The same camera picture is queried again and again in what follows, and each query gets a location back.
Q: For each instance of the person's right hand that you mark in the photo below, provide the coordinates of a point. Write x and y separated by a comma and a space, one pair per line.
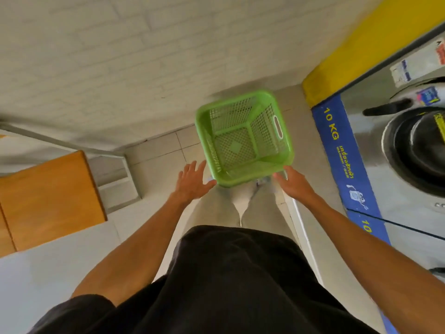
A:
295, 186

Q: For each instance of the person's left hand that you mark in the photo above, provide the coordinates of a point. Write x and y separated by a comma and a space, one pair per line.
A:
191, 186

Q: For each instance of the green laundry basket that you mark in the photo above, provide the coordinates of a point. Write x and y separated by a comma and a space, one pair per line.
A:
236, 147

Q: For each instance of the round washing machine door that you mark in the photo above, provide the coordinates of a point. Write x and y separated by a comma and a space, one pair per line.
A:
386, 108

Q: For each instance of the person's right forearm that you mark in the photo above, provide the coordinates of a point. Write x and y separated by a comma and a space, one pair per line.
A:
382, 260

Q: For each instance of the person's left forearm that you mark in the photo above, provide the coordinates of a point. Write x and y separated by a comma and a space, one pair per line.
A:
139, 246

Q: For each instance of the person's right white shoe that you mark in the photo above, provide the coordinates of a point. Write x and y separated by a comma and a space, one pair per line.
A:
263, 181

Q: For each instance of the steel washing machine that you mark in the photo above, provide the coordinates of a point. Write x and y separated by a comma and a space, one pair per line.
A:
368, 149
417, 253

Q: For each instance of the grey trousers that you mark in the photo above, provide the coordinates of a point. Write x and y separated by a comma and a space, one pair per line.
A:
215, 208

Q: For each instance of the black shirt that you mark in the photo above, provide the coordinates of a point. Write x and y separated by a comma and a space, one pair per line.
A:
226, 285

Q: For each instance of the wooden bench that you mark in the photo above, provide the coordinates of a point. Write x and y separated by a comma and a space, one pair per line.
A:
6, 236
52, 198

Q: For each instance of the white warning sticker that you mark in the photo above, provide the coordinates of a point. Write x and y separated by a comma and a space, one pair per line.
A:
417, 66

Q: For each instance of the wooden table white metal frame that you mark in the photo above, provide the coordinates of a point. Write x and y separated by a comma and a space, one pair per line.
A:
134, 180

